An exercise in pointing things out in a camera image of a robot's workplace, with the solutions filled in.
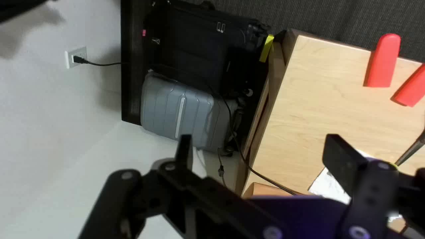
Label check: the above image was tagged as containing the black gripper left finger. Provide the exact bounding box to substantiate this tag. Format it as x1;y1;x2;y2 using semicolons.
78;135;284;239

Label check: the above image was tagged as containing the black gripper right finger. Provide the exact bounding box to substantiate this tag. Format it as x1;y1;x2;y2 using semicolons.
323;134;425;239

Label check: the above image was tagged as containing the grey suitcase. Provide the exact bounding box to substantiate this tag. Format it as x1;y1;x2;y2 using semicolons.
141;73;238;151

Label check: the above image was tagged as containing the black suitcase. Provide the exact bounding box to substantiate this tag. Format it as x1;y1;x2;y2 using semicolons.
143;0;268;97

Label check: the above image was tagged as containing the black power cable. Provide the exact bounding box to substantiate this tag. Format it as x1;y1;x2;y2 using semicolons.
73;54;122;67

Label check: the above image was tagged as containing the white wall outlet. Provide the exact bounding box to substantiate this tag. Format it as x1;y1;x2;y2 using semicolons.
65;46;86;69

